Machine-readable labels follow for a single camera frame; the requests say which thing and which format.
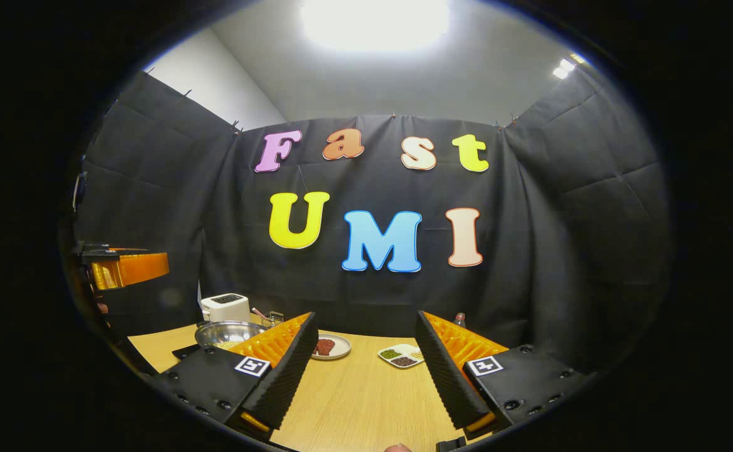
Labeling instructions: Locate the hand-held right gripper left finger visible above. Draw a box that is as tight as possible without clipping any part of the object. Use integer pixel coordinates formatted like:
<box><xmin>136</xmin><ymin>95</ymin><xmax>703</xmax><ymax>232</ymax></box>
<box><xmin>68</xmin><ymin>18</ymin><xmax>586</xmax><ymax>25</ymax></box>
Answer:
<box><xmin>153</xmin><ymin>312</ymin><xmax>320</xmax><ymax>440</ymax></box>

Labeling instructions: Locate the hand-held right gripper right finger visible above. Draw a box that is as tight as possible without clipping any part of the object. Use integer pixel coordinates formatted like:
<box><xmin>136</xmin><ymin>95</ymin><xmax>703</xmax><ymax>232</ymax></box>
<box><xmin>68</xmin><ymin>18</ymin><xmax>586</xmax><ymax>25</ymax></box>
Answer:
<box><xmin>415</xmin><ymin>311</ymin><xmax>587</xmax><ymax>441</ymax></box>

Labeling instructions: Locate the steel pot with black handles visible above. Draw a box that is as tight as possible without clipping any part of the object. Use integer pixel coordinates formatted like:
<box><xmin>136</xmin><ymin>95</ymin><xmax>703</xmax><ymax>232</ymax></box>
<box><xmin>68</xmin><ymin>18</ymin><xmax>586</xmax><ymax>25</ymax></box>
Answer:
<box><xmin>195</xmin><ymin>321</ymin><xmax>269</xmax><ymax>350</ymax></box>

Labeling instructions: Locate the white divided bean dish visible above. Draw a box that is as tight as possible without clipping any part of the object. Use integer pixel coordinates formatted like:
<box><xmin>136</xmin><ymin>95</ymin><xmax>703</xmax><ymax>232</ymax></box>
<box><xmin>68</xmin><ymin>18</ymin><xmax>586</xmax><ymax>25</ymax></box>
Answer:
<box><xmin>377</xmin><ymin>343</ymin><xmax>425</xmax><ymax>369</ymax></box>

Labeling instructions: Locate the white round plate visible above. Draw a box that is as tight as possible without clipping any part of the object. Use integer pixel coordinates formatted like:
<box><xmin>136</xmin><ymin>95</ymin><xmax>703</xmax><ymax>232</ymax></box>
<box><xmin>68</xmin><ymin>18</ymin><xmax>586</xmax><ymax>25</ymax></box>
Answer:
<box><xmin>312</xmin><ymin>333</ymin><xmax>352</xmax><ymax>361</ymax></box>

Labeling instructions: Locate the white toaster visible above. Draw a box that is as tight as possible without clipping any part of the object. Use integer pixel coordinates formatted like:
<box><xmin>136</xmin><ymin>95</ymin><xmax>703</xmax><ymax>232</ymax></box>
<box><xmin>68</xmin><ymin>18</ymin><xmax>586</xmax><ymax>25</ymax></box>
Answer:
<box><xmin>200</xmin><ymin>293</ymin><xmax>251</xmax><ymax>323</ymax></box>

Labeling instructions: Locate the black backdrop cloth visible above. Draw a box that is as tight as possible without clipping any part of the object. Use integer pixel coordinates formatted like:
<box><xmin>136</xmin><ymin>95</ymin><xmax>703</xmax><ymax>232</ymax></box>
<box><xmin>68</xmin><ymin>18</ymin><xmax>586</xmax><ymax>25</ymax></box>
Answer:
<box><xmin>74</xmin><ymin>63</ymin><xmax>675</xmax><ymax>377</ymax></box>

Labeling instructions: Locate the small ceiling light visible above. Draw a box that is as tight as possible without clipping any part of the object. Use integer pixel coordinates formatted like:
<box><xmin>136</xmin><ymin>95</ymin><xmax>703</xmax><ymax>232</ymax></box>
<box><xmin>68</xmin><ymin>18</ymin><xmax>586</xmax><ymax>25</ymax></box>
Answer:
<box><xmin>551</xmin><ymin>53</ymin><xmax>587</xmax><ymax>80</ymax></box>

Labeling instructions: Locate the large ceiling light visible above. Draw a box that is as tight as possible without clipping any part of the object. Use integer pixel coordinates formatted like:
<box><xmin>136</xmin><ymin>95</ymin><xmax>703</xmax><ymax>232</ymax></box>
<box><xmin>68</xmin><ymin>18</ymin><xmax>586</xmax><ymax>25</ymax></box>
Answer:
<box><xmin>300</xmin><ymin>0</ymin><xmax>452</xmax><ymax>52</ymax></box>

